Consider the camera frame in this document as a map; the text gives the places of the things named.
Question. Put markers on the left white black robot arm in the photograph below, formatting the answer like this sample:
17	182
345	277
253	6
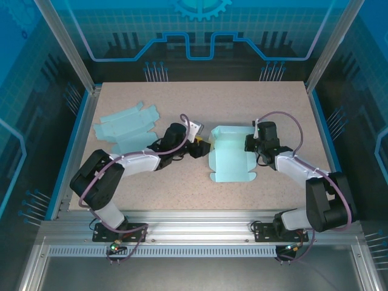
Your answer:
139	165

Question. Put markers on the blue edge strip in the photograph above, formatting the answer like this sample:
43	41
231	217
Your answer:
327	136
69	151

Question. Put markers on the aluminium frame rail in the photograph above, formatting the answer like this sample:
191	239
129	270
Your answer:
197	225

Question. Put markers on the blue circuit print panel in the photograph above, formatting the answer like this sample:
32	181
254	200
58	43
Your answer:
24	106
363	106

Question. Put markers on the aluminium frame post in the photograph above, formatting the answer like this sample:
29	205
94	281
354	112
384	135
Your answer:
332	48
72	50

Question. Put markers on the blue gear print panel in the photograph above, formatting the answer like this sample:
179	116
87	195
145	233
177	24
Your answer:
136	24

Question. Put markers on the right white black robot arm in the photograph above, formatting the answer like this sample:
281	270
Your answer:
294	165

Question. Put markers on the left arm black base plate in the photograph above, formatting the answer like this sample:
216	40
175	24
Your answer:
103	233

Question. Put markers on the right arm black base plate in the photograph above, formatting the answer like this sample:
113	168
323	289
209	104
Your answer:
263	232

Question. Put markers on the small connector with green light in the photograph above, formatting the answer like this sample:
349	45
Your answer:
116	247
291	248

